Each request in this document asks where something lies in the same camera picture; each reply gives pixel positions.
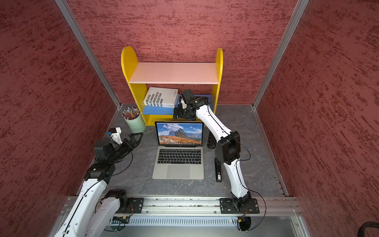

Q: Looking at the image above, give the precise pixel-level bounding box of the aluminium corner post right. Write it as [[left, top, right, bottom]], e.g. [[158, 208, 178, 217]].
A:
[[253, 0, 309, 110]]

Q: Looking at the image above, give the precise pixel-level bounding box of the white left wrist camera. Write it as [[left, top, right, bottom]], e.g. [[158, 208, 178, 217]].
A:
[[107, 127, 122, 145]]

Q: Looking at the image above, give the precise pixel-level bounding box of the white book with black text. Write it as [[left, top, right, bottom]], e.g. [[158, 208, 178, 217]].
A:
[[143, 87, 178, 108]]

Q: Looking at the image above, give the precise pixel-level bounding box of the yellow wooden bookshelf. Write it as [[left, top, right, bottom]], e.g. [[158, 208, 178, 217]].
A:
[[120, 46, 224, 126]]

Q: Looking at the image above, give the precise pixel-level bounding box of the green pencil cup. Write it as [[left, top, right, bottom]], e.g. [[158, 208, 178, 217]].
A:
[[123, 114, 146, 133]]

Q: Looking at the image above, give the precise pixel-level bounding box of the aluminium corner post left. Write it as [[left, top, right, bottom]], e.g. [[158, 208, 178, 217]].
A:
[[55, 0, 122, 109]]

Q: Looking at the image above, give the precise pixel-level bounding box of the aluminium corner post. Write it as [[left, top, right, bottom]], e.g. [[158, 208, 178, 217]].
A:
[[55, 0, 122, 109], [253, 0, 309, 110]]

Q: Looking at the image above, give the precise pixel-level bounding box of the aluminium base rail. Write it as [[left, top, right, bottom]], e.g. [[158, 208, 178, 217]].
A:
[[114, 194, 303, 217]]

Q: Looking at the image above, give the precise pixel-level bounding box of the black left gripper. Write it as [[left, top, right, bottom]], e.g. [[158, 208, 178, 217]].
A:
[[108, 133, 144, 163]]

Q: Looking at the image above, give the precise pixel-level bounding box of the silver laptop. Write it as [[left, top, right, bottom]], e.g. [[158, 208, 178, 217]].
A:
[[153, 121, 205, 180]]

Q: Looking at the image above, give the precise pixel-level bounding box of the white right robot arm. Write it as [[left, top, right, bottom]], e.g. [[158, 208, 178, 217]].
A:
[[173, 95, 253, 213]]

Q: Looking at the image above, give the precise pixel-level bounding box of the coloured pencils bundle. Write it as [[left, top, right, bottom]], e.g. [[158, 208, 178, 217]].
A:
[[122, 107, 140, 120]]

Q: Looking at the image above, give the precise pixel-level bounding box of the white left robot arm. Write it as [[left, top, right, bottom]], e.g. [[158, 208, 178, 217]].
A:
[[55, 128, 144, 237]]

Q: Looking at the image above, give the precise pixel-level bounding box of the black stapler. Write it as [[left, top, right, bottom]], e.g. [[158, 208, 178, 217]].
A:
[[214, 158, 222, 182]]

